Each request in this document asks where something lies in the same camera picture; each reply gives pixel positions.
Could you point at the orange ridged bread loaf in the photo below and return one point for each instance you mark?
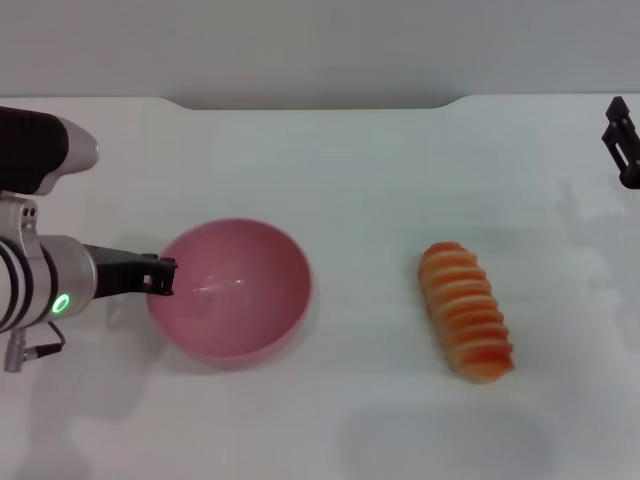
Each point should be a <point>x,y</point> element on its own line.
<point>465,310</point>

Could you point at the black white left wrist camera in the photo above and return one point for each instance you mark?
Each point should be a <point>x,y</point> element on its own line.
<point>30,150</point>

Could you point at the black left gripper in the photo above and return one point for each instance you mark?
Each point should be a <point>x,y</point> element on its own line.
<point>117,275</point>

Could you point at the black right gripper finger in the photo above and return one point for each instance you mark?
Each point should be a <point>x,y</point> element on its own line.
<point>624,145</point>

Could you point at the pink plastic bowl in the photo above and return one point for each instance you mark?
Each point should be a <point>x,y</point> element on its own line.
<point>240,300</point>

